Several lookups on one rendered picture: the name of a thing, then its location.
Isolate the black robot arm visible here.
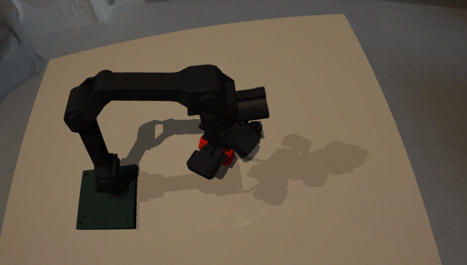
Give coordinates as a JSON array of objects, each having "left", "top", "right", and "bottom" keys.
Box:
[{"left": 64, "top": 64, "right": 269, "bottom": 199}]

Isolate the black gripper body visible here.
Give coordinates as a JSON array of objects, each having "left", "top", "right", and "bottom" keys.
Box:
[{"left": 187, "top": 115, "right": 236, "bottom": 180}]

